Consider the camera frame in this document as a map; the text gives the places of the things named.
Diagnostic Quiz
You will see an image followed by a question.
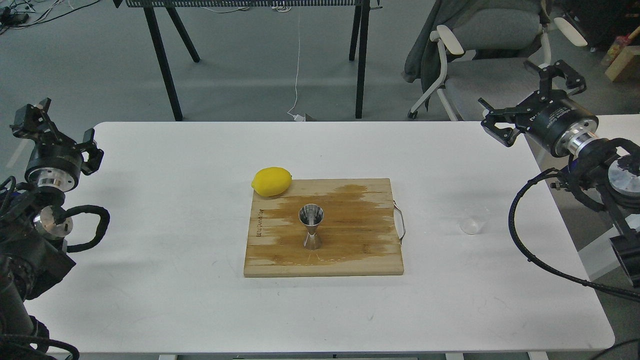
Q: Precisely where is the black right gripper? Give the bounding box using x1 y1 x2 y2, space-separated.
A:
478 59 599 158

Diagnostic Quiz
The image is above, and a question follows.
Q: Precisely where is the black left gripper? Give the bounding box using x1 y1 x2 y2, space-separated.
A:
10 97 105 193

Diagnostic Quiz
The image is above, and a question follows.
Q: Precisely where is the small clear glass cup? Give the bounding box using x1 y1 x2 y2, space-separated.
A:
458 218 487 235

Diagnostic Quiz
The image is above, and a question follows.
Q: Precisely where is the steel double jigger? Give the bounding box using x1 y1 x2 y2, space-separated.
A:
298 203 324 251

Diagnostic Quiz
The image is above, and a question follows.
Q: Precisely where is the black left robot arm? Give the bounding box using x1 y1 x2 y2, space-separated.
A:
0 98 110 360

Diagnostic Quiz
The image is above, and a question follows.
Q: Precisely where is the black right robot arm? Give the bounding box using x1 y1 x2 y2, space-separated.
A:
478 60 640 302

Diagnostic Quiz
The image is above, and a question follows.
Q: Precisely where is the grey office chair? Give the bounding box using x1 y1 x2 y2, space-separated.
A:
407 8 586 121

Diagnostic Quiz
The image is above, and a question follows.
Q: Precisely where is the cardboard box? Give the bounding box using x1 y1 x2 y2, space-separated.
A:
603 26 640 83

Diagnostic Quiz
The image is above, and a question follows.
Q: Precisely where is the wooden cutting board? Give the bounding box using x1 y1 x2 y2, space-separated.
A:
243 178 404 278

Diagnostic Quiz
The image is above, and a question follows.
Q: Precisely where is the yellow lemon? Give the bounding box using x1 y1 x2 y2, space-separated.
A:
251 167 293 198

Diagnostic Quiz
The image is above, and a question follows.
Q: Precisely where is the black metal table frame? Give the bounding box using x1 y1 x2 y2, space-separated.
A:
112 0 377 122

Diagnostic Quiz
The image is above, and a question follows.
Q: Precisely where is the white power cable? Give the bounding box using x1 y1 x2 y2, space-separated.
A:
286 0 307 122

